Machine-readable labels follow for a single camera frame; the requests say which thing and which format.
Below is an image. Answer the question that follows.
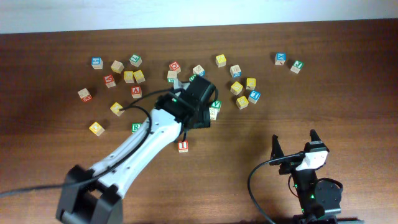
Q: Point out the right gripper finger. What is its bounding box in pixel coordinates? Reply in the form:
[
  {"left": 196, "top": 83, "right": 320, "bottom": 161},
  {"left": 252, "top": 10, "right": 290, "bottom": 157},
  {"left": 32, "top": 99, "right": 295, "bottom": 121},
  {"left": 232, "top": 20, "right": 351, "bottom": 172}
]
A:
[
  {"left": 310, "top": 129, "right": 323, "bottom": 144},
  {"left": 271, "top": 134, "right": 284, "bottom": 160}
]

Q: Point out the red I block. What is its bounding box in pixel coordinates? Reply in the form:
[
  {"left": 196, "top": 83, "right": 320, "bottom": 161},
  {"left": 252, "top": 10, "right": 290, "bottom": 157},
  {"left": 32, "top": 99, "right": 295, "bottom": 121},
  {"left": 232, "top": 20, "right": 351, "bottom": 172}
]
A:
[{"left": 177, "top": 141, "right": 188, "bottom": 153}]

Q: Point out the green R block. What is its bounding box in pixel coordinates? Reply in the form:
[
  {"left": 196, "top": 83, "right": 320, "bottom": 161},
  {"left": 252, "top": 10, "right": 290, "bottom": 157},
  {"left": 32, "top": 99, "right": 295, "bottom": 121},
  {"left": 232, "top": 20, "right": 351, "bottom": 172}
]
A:
[{"left": 131, "top": 123, "right": 142, "bottom": 133}]

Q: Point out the red A block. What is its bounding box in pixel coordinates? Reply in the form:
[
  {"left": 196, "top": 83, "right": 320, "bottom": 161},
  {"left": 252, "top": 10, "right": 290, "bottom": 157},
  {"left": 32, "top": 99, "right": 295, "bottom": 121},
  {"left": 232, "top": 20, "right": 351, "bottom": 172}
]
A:
[{"left": 131, "top": 86, "right": 142, "bottom": 99}]

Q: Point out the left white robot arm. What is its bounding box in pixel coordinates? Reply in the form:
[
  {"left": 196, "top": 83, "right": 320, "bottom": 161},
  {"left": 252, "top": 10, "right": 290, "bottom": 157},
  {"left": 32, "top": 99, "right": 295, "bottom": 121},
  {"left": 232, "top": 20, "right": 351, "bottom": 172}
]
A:
[{"left": 55, "top": 77, "right": 218, "bottom": 224}]

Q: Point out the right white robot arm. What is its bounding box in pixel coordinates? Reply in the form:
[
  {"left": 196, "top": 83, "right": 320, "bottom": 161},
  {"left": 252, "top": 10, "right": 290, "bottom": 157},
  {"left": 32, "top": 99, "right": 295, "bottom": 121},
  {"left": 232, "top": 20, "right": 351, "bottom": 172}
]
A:
[{"left": 271, "top": 129, "right": 343, "bottom": 223}]

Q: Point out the plain wooden block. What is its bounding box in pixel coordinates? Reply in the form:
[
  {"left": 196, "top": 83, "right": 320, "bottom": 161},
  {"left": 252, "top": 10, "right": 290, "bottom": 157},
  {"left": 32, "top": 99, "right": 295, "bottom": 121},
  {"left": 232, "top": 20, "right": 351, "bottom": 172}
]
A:
[{"left": 209, "top": 108, "right": 218, "bottom": 120}]

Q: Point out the green V block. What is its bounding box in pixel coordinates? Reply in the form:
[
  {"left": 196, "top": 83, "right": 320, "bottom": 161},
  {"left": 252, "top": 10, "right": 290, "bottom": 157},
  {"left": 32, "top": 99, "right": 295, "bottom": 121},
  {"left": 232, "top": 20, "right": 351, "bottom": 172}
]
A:
[{"left": 211, "top": 100, "right": 222, "bottom": 111}]

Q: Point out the green Z block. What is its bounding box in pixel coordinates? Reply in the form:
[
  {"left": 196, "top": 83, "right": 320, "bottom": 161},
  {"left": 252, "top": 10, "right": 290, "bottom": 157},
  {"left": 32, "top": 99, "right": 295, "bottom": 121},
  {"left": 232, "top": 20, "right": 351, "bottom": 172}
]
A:
[{"left": 189, "top": 74, "right": 197, "bottom": 82}]

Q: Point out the yellow G block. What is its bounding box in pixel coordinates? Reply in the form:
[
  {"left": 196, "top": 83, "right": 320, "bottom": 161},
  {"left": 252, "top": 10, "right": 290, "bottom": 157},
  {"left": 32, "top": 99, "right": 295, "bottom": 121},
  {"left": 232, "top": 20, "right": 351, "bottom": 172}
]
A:
[{"left": 236, "top": 96, "right": 249, "bottom": 110}]

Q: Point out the yellow K block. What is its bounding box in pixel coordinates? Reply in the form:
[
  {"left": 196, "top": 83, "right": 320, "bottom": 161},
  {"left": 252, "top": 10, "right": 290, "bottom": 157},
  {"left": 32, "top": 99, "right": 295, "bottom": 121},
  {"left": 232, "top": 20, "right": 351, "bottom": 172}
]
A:
[{"left": 230, "top": 82, "right": 243, "bottom": 95}]

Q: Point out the plain block blue side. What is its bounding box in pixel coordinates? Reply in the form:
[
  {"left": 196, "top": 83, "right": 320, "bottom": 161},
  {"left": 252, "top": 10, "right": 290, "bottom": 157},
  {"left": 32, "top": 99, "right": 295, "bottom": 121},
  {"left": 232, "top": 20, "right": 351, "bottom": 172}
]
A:
[{"left": 193, "top": 65, "right": 205, "bottom": 77}]

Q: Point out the plain block green side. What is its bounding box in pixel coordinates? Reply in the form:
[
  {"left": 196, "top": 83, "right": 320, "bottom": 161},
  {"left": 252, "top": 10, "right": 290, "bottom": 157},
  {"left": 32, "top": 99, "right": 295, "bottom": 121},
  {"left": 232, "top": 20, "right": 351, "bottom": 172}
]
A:
[{"left": 167, "top": 70, "right": 178, "bottom": 83}]

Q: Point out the red C block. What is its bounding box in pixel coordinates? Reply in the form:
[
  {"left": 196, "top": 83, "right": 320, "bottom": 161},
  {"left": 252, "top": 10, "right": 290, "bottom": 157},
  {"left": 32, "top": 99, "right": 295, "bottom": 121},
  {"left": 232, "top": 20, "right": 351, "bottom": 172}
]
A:
[{"left": 169, "top": 61, "right": 181, "bottom": 73}]

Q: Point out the blue T block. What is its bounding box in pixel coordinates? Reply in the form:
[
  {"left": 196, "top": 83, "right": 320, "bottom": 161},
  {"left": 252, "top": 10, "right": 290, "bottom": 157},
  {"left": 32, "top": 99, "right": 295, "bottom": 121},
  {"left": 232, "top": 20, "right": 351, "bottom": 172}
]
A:
[{"left": 248, "top": 90, "right": 261, "bottom": 104}]

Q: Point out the blue D block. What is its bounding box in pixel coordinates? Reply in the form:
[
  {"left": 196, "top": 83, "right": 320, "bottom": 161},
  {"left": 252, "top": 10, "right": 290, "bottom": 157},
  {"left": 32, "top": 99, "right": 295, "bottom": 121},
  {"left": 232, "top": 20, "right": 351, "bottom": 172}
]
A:
[{"left": 230, "top": 65, "right": 242, "bottom": 78}]

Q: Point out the yellow top block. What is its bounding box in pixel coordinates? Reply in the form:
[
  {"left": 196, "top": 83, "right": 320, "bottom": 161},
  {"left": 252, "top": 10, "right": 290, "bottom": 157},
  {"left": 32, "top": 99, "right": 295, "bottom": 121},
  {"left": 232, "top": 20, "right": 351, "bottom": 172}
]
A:
[{"left": 215, "top": 54, "right": 226, "bottom": 68}]

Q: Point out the yellow S block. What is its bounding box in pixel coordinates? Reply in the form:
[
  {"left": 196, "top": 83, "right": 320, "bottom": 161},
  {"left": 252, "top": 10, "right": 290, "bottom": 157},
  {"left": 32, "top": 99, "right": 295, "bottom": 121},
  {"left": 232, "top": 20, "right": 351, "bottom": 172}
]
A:
[{"left": 246, "top": 78, "right": 256, "bottom": 90}]

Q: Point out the green J block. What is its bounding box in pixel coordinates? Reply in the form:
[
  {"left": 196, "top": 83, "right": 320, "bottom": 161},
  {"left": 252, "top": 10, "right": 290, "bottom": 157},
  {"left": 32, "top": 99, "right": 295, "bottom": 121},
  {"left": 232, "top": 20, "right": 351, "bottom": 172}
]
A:
[{"left": 290, "top": 60, "right": 304, "bottom": 74}]

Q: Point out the yellow block right of pair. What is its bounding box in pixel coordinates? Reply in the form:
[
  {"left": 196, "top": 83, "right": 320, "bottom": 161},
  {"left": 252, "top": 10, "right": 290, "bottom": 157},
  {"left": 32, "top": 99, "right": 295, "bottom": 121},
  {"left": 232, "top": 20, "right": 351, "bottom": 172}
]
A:
[{"left": 133, "top": 70, "right": 146, "bottom": 83}]

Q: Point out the yellow block of pair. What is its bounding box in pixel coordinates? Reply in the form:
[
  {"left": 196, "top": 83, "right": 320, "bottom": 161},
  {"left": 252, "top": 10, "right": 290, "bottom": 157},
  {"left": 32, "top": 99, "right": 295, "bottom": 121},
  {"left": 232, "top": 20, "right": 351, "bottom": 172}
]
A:
[
  {"left": 133, "top": 70, "right": 146, "bottom": 83},
  {"left": 124, "top": 71, "right": 134, "bottom": 83}
]

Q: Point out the yellow block left of pair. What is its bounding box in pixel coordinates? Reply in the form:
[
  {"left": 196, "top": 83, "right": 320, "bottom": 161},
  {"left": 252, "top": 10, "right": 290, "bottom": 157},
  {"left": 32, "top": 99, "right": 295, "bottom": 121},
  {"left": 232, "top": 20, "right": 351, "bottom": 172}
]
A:
[{"left": 124, "top": 71, "right": 134, "bottom": 83}]

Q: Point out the yellow O block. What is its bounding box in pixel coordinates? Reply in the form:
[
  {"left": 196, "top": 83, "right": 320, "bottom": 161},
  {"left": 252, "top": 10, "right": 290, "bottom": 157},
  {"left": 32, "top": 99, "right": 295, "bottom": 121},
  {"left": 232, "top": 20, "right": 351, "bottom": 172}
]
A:
[{"left": 110, "top": 102, "right": 124, "bottom": 116}]

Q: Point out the green L block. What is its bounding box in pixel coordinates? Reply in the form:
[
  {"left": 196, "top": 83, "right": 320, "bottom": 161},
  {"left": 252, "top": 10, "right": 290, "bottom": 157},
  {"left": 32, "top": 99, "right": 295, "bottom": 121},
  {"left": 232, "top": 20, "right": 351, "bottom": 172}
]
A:
[{"left": 129, "top": 54, "right": 142, "bottom": 67}]

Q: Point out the blue X block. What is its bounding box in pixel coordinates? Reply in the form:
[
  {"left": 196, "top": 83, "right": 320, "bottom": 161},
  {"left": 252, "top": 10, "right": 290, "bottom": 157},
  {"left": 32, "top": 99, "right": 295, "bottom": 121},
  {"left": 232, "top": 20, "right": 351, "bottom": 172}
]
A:
[{"left": 274, "top": 52, "right": 287, "bottom": 65}]

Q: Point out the plain tan block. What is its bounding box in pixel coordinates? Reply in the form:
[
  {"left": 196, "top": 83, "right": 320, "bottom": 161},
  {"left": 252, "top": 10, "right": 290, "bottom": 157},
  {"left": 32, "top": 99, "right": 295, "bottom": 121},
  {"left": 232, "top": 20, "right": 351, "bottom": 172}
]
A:
[{"left": 111, "top": 60, "right": 124, "bottom": 73}]

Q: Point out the red X block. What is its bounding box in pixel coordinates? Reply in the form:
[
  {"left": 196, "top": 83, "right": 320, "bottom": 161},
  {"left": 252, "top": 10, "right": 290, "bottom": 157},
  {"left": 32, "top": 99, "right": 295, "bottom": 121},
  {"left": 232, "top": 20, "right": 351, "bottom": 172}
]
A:
[{"left": 104, "top": 75, "right": 116, "bottom": 88}]

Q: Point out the yellow block far left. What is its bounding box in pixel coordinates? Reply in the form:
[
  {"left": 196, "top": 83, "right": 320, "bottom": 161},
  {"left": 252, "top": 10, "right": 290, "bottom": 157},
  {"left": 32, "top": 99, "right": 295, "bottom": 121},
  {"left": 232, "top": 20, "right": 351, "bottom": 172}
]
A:
[{"left": 89, "top": 121, "right": 105, "bottom": 136}]

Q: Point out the blue S block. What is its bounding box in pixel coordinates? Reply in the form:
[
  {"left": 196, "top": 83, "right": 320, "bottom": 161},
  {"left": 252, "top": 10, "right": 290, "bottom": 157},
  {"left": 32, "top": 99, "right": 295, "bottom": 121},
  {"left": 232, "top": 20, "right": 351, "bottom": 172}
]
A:
[{"left": 91, "top": 57, "right": 103, "bottom": 70}]

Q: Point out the red side wooden block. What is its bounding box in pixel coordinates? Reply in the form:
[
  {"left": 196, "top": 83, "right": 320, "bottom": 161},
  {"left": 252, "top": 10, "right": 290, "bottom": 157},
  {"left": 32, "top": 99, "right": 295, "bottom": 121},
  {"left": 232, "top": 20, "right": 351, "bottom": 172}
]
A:
[{"left": 78, "top": 88, "right": 92, "bottom": 102}]

